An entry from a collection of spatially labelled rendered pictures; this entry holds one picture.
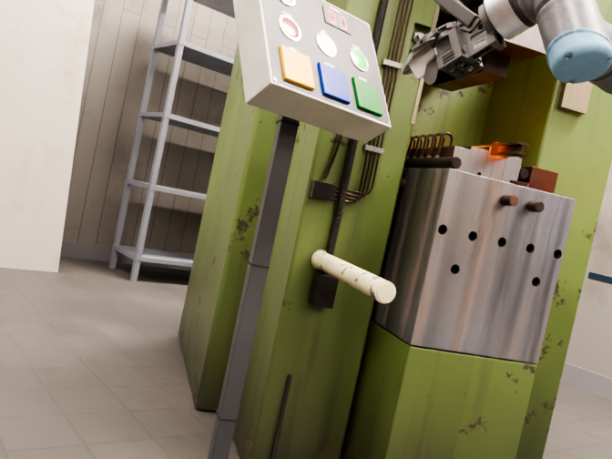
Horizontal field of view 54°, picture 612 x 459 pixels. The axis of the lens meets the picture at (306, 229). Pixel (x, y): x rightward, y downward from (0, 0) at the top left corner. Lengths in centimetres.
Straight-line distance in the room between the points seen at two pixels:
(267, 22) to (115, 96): 363
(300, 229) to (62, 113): 283
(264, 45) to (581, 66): 54
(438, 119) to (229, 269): 86
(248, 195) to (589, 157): 106
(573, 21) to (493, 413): 103
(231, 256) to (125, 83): 298
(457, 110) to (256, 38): 109
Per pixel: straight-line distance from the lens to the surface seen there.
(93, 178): 474
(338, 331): 166
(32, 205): 408
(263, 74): 114
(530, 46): 172
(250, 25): 123
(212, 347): 206
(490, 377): 166
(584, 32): 103
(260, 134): 200
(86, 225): 477
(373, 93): 133
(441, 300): 153
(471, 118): 216
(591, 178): 201
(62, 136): 418
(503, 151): 161
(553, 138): 192
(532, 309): 168
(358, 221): 162
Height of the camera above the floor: 76
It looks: 2 degrees down
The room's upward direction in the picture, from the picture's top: 12 degrees clockwise
